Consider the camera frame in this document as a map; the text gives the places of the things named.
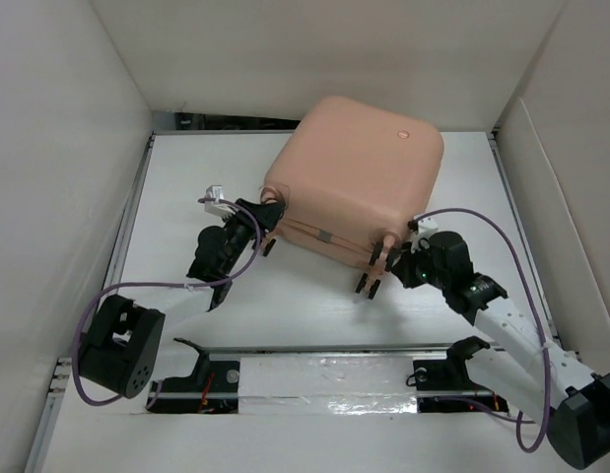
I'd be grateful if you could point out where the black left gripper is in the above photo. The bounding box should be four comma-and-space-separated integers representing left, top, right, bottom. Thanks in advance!
221, 200, 283, 276

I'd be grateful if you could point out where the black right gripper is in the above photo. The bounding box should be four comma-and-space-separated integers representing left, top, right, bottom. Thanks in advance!
388, 237, 449, 291

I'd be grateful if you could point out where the pink hard-shell suitcase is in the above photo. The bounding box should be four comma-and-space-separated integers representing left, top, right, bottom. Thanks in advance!
260, 96, 444, 298

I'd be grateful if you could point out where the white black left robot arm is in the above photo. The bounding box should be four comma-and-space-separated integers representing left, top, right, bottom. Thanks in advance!
71, 196, 286, 407

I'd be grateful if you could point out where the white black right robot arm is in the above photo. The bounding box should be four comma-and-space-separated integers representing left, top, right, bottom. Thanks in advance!
387, 232, 610, 470

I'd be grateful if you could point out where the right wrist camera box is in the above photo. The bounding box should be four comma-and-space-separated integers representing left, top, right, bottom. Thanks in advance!
406, 217, 439, 252

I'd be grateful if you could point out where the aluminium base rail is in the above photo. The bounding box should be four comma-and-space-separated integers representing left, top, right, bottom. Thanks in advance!
47, 339, 512, 415

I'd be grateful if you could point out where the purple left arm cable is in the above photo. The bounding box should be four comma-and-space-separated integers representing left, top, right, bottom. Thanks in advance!
70, 196, 264, 408

